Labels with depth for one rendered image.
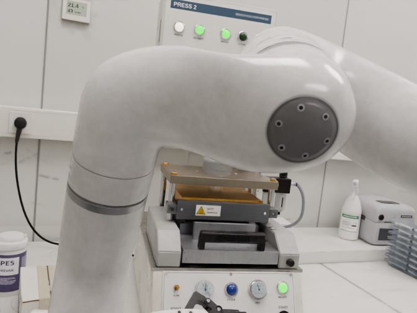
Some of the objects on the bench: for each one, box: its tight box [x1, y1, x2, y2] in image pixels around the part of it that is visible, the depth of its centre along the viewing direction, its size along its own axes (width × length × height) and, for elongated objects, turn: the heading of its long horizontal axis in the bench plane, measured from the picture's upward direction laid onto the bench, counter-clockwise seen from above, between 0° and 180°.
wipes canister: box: [0, 231, 29, 297], centre depth 108 cm, size 9×9×15 cm
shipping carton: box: [18, 265, 56, 313], centre depth 98 cm, size 19×13×9 cm
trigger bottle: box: [338, 179, 362, 240], centre depth 177 cm, size 9×8×25 cm
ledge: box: [293, 227, 390, 265], centre depth 173 cm, size 30×84×4 cm
